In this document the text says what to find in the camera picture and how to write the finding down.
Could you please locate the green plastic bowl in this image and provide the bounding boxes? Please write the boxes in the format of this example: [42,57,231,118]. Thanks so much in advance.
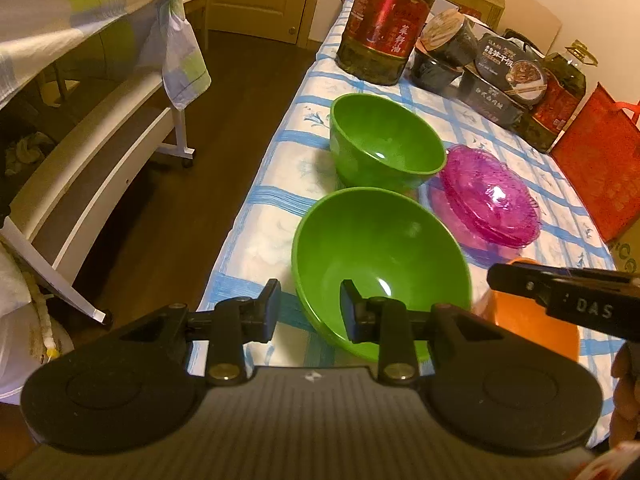
[330,93,447,194]
[291,188,473,362]

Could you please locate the orange plastic bowl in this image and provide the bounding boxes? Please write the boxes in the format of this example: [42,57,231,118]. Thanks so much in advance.
[472,288,580,362]

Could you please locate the large pink plastic plate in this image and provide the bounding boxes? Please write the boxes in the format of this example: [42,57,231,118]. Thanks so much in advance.
[439,144,541,249]

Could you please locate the person's right hand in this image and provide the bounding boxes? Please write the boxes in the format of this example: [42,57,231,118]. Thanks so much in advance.
[608,342,640,448]

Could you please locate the large cardboard box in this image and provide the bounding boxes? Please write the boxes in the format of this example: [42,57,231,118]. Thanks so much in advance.
[608,219,640,274]

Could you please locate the red insulated tote bag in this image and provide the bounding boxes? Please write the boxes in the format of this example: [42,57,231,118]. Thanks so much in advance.
[550,84,639,243]

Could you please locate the blue checked tablecloth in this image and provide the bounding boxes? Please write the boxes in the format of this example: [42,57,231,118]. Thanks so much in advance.
[198,0,614,367]

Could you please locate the right cooking oil bottle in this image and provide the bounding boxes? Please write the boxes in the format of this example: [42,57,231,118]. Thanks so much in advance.
[518,40,598,153]

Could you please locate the cooking oil bottle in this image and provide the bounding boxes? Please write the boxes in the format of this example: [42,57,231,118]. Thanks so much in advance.
[335,0,435,86]
[518,40,598,153]

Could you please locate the lower instant meal box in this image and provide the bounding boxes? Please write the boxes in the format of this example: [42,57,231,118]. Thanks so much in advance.
[458,66,525,129]

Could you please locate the lower small black cup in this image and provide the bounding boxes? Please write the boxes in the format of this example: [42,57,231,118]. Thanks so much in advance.
[410,40,462,93]

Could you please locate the tilted instant rice bowl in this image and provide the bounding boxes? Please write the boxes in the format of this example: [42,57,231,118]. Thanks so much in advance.
[474,32,547,108]

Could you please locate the black bag in background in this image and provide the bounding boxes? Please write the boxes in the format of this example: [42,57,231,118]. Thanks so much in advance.
[503,28,544,58]

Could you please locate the tilted small black cup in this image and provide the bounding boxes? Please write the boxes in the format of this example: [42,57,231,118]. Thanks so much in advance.
[418,9,477,66]

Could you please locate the cloth covered side shelf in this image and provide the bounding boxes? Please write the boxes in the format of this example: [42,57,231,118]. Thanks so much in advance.
[1,0,210,325]

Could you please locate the left cooking oil bottle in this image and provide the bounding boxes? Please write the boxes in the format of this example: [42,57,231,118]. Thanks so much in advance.
[335,0,435,86]

